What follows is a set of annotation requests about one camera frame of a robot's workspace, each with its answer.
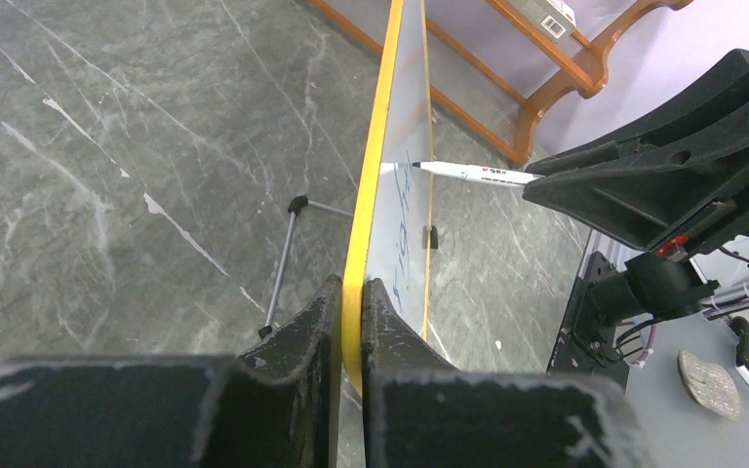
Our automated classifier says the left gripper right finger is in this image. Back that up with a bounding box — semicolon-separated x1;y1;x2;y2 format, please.
361;279;654;467

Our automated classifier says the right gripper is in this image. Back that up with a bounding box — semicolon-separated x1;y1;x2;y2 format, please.
523;49;749;258

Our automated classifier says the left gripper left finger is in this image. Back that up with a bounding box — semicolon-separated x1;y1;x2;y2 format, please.
0;275;341;467

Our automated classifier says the yellow framed whiteboard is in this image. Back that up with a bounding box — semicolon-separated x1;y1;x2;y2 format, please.
338;0;437;468

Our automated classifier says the blue whiteboard marker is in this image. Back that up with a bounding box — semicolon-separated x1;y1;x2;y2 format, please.
412;161;541;187

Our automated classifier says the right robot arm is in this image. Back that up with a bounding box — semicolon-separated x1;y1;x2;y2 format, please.
524;49;749;326

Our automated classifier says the orange wooden rack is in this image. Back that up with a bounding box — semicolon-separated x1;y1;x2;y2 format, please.
306;0;695;170

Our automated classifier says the white red box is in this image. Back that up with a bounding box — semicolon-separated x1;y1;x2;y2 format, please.
509;0;576;44

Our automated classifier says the grey flat stone object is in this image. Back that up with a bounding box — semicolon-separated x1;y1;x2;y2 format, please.
677;349;743;422

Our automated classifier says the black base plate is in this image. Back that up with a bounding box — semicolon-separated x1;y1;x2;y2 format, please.
546;252;638;387

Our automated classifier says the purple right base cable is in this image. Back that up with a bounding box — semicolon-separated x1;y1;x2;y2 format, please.
629;321;660;371

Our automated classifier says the whiteboard wire stand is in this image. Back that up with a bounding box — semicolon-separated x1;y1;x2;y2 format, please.
257;194;353;339

